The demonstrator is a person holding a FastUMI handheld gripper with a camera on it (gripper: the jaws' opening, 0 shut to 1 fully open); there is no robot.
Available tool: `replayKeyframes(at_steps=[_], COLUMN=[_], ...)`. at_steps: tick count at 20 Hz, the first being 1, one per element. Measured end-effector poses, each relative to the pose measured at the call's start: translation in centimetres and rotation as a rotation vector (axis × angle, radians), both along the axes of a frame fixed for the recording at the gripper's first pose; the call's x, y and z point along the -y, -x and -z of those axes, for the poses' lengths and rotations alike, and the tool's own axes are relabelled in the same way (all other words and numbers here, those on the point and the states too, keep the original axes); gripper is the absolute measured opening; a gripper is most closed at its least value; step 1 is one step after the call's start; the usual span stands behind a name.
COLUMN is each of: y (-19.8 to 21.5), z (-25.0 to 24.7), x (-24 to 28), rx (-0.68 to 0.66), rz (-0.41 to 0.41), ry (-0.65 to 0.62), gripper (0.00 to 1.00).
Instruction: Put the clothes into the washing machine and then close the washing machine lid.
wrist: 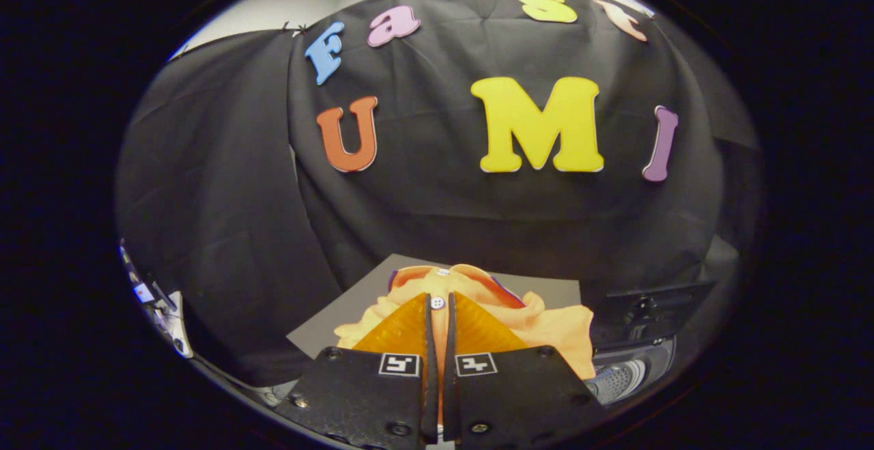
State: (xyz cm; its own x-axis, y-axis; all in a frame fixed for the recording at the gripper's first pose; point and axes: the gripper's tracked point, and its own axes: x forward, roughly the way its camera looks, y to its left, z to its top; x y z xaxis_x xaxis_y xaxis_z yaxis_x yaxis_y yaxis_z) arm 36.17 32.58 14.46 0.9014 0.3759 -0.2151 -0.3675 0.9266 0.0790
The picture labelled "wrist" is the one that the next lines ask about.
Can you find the orange shirt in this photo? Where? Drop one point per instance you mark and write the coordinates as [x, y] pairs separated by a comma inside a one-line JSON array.
[[546, 330]]

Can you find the white and blue equipment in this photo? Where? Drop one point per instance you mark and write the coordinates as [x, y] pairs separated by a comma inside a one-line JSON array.
[[179, 320]]

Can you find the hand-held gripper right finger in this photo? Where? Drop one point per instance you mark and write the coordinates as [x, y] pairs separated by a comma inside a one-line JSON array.
[[448, 388]]

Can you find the dark washing machine lid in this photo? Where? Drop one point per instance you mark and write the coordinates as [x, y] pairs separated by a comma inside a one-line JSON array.
[[676, 306]]

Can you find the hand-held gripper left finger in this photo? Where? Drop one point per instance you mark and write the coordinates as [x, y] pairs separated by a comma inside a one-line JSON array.
[[431, 382]]

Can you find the grey cabinet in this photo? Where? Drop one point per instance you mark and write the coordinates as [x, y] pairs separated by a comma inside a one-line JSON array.
[[321, 330]]

